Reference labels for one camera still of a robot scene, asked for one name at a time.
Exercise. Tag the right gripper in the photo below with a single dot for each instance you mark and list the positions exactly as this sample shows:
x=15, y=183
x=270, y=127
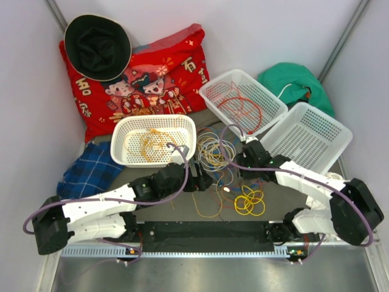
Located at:
x=243, y=173

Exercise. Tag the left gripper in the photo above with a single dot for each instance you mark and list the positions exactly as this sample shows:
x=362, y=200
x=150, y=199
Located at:
x=201, y=182

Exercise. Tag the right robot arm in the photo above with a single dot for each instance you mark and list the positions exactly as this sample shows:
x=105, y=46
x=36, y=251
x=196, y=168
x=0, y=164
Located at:
x=336, y=207

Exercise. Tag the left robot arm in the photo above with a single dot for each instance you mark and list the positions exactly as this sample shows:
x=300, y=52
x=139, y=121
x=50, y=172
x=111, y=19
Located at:
x=59, y=223

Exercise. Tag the white rectangular basket centre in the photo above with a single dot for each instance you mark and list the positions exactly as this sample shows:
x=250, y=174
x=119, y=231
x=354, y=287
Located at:
x=237, y=98

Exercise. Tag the white rectangular basket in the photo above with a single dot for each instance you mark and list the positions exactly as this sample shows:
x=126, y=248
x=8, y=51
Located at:
x=309, y=137
x=237, y=98

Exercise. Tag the white rectangular basket right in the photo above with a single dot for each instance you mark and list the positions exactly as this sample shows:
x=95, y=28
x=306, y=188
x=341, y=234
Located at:
x=309, y=137

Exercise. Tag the white basket with rounded corners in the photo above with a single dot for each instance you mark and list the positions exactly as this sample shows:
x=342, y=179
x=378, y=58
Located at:
x=141, y=141

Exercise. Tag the green cloth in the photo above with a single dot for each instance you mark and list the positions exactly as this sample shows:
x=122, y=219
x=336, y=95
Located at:
x=293, y=83

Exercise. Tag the white cloth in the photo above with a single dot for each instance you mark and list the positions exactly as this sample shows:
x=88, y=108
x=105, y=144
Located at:
x=318, y=218

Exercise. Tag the blue plaid cloth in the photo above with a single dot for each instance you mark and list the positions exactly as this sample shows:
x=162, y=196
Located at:
x=92, y=172

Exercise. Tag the red printed pillow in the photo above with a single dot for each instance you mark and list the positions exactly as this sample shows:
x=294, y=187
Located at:
x=163, y=77

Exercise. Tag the black round hat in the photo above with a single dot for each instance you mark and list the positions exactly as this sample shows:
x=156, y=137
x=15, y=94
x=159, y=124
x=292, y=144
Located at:
x=98, y=48

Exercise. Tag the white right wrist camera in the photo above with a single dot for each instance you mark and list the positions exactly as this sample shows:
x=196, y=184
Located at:
x=249, y=140

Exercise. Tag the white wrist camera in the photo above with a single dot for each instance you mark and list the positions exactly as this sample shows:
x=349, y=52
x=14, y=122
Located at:
x=249, y=140
x=178, y=153

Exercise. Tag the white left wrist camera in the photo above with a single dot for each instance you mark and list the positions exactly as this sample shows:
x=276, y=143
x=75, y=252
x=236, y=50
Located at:
x=178, y=153

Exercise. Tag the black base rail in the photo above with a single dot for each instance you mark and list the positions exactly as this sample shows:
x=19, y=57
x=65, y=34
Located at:
x=205, y=236

